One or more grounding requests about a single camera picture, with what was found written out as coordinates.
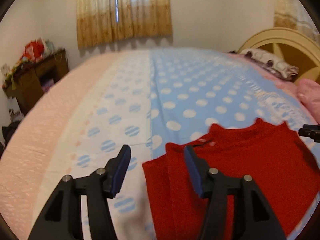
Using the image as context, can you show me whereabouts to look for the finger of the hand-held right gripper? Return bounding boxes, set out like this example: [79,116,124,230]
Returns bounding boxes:
[298,124,320,143]

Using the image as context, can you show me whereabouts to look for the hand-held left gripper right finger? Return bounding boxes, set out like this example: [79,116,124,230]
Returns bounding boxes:
[183,145,287,240]

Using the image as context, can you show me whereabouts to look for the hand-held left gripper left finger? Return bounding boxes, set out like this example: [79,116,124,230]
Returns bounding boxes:
[27,144,132,240]

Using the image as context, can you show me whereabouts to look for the red embroidered sweater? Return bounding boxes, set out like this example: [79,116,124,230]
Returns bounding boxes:
[142,117,320,240]

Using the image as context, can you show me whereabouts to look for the pink folded quilt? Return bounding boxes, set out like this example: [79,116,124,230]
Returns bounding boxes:
[296,78,320,125]

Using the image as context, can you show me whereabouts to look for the patterned pillow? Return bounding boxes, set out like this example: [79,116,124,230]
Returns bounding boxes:
[240,48,299,81]

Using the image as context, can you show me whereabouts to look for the bed with polka dot sheet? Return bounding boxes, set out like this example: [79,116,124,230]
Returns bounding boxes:
[0,46,320,240]

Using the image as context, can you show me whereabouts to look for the cream wooden headboard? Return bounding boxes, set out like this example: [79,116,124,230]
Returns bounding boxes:
[236,27,320,85]

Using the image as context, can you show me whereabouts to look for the stack of pink books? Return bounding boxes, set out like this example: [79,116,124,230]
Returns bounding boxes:
[41,78,55,92]

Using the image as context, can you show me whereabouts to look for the black bag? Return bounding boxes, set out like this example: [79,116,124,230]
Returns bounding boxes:
[2,121,22,146]

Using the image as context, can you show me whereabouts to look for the beige floral curtain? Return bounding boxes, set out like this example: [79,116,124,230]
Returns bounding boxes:
[272,0,320,43]
[76,0,173,50]

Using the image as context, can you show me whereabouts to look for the white printed paper bag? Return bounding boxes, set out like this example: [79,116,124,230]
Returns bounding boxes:
[6,97,25,123]

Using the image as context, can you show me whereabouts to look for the dark wooden desk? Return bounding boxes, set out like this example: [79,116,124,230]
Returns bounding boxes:
[2,49,70,117]

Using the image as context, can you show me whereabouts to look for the green striped scarf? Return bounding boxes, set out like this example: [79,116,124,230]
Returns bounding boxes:
[3,64,26,91]

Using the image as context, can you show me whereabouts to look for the pale blue bag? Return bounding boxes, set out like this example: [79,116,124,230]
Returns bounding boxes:
[42,39,55,56]

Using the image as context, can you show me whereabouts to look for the red gift bag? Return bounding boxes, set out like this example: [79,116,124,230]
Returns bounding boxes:
[24,40,45,62]

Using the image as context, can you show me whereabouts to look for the white card box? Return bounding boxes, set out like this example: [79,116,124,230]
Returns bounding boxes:
[1,64,11,81]

